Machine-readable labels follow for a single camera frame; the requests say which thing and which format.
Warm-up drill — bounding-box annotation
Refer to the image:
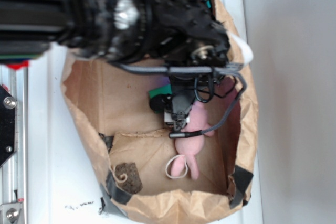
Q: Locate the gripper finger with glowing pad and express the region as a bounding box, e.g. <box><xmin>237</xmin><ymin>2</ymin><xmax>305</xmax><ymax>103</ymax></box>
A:
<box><xmin>227</xmin><ymin>31</ymin><xmax>254</xmax><ymax>64</ymax></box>

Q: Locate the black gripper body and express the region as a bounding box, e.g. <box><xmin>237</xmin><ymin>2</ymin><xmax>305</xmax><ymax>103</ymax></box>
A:
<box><xmin>146</xmin><ymin>0</ymin><xmax>230</xmax><ymax>67</ymax></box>

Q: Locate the green rectangular block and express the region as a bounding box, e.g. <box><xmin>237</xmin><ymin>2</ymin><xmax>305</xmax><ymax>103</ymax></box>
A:
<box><xmin>148</xmin><ymin>84</ymin><xmax>172</xmax><ymax>100</ymax></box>

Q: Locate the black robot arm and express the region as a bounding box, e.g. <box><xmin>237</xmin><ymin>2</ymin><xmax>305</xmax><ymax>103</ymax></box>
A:
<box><xmin>1</xmin><ymin>0</ymin><xmax>253</xmax><ymax>67</ymax></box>

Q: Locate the pink plush bunny toy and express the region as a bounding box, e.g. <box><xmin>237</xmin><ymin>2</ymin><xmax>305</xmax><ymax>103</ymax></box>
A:
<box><xmin>165</xmin><ymin>78</ymin><xmax>237</xmax><ymax>180</ymax></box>

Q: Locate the brown paper bag tray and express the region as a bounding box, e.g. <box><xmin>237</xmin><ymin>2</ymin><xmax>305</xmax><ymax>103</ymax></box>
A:
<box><xmin>60</xmin><ymin>0</ymin><xmax>259</xmax><ymax>224</ymax></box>

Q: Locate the black tape piece right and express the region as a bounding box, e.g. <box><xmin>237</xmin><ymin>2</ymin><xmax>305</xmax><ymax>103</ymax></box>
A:
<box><xmin>229</xmin><ymin>165</ymin><xmax>254</xmax><ymax>209</ymax></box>

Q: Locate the black tape piece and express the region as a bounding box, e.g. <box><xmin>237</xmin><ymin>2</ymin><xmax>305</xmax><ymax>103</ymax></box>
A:
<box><xmin>100</xmin><ymin>171</ymin><xmax>132</xmax><ymax>219</ymax></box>
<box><xmin>229</xmin><ymin>165</ymin><xmax>254</xmax><ymax>209</ymax></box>

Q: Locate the black tape piece left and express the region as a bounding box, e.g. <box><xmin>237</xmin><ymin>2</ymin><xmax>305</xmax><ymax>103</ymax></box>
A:
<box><xmin>100</xmin><ymin>171</ymin><xmax>132</xmax><ymax>219</ymax></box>

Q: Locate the grey braided cable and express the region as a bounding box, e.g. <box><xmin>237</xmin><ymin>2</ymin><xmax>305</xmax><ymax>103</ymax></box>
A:
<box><xmin>110</xmin><ymin>61</ymin><xmax>249</xmax><ymax>140</ymax></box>

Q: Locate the aluminium extrusion rail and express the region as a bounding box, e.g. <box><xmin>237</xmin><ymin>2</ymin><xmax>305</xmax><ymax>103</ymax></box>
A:
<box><xmin>1</xmin><ymin>66</ymin><xmax>27</xmax><ymax>223</ymax></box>

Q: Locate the metal corner bracket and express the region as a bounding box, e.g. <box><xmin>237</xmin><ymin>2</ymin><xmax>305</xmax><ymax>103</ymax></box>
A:
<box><xmin>1</xmin><ymin>202</ymin><xmax>25</xmax><ymax>224</ymax></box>

